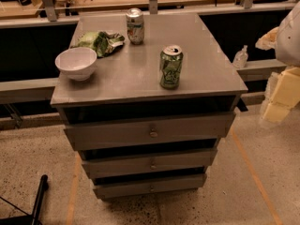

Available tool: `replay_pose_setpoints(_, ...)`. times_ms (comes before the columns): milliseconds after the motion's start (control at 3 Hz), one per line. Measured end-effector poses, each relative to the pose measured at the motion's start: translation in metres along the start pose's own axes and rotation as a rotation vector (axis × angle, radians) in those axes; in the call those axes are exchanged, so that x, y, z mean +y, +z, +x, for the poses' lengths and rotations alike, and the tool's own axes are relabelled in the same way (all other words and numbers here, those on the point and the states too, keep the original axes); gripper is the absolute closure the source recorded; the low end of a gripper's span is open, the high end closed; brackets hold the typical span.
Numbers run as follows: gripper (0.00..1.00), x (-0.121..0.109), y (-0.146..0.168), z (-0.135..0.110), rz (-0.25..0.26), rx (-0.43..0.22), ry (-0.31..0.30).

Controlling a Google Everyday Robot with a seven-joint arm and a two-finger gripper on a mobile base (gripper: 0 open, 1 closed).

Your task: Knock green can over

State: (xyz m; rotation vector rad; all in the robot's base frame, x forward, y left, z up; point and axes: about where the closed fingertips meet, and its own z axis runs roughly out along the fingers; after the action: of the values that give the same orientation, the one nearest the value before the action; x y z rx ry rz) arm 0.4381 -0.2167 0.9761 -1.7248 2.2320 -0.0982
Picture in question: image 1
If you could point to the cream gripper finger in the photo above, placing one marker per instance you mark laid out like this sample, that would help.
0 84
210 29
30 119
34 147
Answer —
287 91
274 113

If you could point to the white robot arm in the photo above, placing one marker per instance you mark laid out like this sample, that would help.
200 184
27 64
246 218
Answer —
285 40

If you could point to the white and green soda can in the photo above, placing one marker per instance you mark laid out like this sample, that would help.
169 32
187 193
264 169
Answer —
135 25

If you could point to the clear plastic bottle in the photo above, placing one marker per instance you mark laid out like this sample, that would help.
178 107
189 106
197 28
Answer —
241 58

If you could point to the top grey drawer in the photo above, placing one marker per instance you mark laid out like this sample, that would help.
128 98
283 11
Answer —
147 131

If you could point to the grey drawer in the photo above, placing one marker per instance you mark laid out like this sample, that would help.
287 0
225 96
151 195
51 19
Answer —
147 131
149 163
166 184

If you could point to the grey drawer cabinet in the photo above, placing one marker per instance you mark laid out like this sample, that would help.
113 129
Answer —
126 85

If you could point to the crumpled green chip bag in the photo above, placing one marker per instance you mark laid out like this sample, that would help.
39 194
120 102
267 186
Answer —
102 43

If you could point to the bottom grey drawer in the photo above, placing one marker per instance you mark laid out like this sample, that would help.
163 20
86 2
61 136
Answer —
166 184

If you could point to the middle grey drawer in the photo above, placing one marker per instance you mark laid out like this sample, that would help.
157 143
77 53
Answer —
149 163

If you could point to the white bowl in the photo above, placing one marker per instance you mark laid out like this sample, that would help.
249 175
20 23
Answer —
77 63

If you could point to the black stand leg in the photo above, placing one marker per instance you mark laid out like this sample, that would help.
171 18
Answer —
33 218

